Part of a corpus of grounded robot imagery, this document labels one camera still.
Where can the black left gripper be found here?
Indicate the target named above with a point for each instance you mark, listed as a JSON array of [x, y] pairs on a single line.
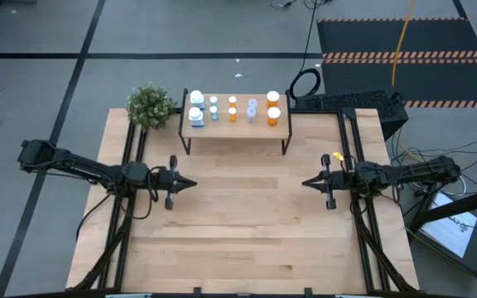
[[166, 180]]

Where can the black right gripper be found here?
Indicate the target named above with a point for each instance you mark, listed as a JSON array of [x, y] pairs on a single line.
[[338, 181]]

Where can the white Melatonin supplement bottle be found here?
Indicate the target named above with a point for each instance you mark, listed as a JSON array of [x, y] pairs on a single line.
[[196, 97], [196, 113]]

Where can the blue translucent pill bottle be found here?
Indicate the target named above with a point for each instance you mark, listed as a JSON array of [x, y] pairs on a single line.
[[213, 109], [213, 99]]

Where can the large orange pill bottle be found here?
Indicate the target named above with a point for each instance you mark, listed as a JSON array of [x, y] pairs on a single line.
[[274, 112], [273, 97]]

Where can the small orange pill bottle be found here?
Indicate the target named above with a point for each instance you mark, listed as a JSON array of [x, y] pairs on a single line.
[[232, 111], [232, 99]]

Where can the clear lilac pill bottle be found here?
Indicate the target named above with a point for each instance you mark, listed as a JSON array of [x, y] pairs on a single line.
[[251, 111], [252, 102]]

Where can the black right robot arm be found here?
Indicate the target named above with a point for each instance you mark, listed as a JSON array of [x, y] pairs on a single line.
[[408, 171]]

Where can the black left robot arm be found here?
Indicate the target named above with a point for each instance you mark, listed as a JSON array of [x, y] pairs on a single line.
[[85, 167]]

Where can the green artificial plant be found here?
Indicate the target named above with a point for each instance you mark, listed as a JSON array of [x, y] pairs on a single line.
[[150, 107]]

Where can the white paper sheet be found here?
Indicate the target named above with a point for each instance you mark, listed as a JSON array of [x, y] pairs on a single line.
[[449, 232]]

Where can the black stand legs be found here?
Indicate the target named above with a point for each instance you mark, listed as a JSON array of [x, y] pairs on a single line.
[[462, 205]]

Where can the black hazard-striped floor mat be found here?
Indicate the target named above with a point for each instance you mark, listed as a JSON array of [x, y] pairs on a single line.
[[429, 37]]

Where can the black aluminium table frame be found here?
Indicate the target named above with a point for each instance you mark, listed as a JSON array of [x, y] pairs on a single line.
[[321, 111]]

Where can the wooden shelf black frame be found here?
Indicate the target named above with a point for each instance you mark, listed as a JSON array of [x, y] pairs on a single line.
[[257, 131]]

